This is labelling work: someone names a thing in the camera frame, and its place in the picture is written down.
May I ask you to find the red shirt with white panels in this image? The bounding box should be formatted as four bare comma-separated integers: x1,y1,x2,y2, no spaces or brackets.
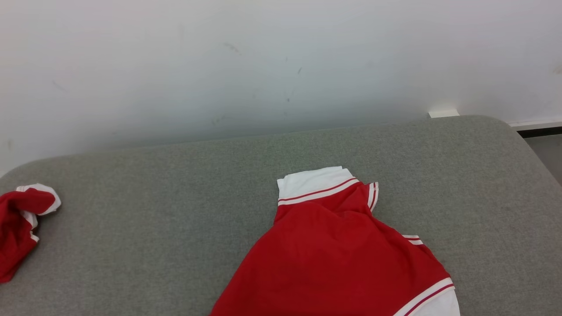
210,166,461,316

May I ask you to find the red garment with white cuffs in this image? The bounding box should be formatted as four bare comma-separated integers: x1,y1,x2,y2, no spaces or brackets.
0,183,61,284

